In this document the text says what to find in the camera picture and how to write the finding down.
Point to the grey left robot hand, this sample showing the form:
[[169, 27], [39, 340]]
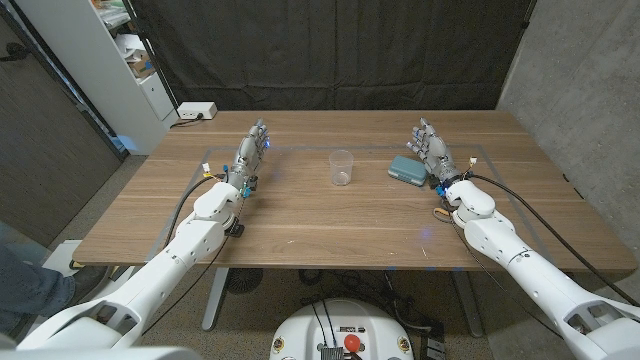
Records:
[[247, 155]]

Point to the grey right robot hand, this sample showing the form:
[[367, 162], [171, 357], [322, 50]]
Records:
[[436, 152]]

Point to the clear plastic measuring cup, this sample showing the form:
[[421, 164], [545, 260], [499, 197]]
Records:
[[341, 166]]

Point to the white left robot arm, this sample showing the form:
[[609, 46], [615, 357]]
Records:
[[190, 245]]

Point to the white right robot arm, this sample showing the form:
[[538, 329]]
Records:
[[500, 240]]

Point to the teal soap box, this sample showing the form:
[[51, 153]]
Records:
[[407, 170]]

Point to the cardboard box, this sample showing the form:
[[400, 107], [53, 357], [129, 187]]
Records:
[[141, 65]]

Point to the black box on floor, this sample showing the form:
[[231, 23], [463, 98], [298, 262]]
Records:
[[434, 345]]

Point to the white power strip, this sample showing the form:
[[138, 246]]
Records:
[[196, 110]]

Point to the round black floor fan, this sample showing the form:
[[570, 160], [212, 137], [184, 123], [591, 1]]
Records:
[[244, 280]]

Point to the black curtain backdrop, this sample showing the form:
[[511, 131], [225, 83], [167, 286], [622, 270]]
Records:
[[335, 50]]

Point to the grey table leg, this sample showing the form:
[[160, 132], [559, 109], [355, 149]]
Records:
[[469, 305], [214, 300]]

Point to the white shelf cabinet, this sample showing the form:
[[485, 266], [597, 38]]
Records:
[[100, 70]]

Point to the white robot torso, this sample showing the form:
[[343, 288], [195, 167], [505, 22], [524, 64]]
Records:
[[340, 320]]

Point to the dark shoe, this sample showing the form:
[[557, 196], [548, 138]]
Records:
[[87, 282]]

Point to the red emergency stop button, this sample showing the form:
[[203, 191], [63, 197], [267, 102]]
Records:
[[352, 343]]

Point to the person leg in jeans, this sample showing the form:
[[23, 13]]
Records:
[[30, 290]]

